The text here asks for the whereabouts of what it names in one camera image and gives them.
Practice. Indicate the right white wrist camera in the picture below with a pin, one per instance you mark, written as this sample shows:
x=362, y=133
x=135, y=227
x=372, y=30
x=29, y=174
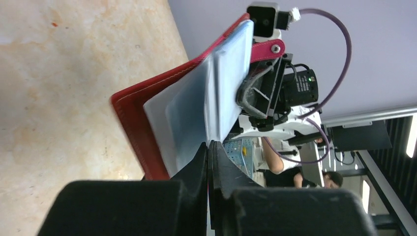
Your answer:
x=269, y=20

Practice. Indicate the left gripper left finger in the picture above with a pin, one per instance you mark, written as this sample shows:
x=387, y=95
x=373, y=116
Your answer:
x=174, y=207

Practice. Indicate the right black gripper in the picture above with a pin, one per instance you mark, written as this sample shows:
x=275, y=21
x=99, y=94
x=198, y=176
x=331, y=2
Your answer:
x=274, y=86

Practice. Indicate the red leather card holder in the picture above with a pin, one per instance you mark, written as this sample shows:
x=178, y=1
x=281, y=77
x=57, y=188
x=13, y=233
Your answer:
x=168, y=117

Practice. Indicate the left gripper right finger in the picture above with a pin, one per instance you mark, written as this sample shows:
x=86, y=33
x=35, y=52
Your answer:
x=240, y=207

